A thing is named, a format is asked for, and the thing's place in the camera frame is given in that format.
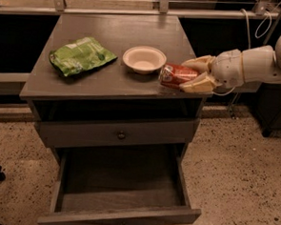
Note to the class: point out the grey metal railing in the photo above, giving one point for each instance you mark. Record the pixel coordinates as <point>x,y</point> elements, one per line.
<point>201,9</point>

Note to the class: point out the red coke can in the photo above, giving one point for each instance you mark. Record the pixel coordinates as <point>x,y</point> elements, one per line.
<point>172,75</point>

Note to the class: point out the closed grey top drawer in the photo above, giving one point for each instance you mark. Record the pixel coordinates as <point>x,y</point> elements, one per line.
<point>104,133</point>

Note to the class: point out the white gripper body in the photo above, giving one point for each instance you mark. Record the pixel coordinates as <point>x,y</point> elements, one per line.
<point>227,68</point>

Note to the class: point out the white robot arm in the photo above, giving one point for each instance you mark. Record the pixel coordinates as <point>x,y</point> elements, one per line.
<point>262,64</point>

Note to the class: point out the round metal drawer knob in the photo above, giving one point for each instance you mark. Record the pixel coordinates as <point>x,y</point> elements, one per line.
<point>121,135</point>

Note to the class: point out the open grey middle drawer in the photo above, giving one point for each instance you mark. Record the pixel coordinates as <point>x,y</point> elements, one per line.
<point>131,185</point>

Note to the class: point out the green chip bag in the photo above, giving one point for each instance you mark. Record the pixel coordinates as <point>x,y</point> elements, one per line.
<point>81,55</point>

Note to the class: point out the dark cabinet at right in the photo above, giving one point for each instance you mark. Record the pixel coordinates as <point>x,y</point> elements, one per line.
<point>267,106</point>

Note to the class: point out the white paper bowl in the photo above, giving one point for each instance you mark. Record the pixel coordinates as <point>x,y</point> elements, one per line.
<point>144,59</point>

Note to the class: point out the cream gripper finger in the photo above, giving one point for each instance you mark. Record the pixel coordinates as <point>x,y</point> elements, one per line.
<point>202,83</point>
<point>200,64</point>

